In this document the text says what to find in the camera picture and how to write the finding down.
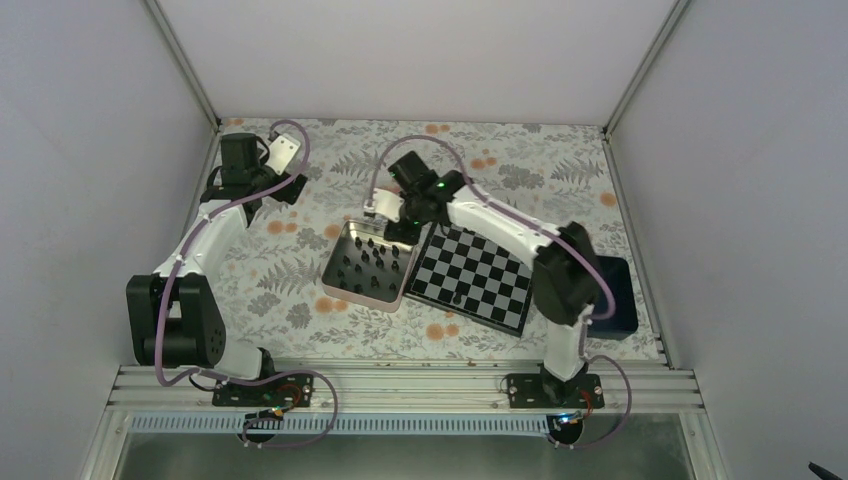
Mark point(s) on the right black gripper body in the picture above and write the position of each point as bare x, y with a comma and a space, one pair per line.
411, 235

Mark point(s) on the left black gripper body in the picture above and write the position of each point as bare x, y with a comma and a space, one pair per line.
288, 196

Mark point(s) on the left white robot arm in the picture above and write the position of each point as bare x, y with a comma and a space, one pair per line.
174, 318

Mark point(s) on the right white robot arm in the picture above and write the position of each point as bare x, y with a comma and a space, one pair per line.
566, 277

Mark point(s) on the black white chessboard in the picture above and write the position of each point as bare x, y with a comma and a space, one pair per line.
495, 285

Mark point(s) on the floral table mat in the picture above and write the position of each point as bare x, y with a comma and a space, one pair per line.
268, 287

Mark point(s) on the blue plastic box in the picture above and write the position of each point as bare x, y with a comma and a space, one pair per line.
624, 323

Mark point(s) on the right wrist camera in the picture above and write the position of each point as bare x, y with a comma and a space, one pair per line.
384, 203

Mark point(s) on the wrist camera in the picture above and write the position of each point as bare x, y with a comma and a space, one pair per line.
384, 203
282, 150

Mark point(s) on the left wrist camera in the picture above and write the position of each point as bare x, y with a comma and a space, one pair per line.
282, 150

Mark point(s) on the left aluminium frame post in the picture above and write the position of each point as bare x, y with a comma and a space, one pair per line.
183, 63

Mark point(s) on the aluminium frame post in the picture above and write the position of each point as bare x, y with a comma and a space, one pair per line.
183, 63
667, 28

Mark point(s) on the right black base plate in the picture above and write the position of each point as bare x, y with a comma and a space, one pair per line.
537, 391

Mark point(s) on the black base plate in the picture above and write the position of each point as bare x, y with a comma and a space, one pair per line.
537, 391
290, 391

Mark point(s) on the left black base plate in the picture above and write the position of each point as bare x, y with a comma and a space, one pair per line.
290, 391

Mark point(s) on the aluminium front rail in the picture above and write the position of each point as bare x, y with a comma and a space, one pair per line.
449, 390

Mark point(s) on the right aluminium frame post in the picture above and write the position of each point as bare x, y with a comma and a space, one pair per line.
667, 28

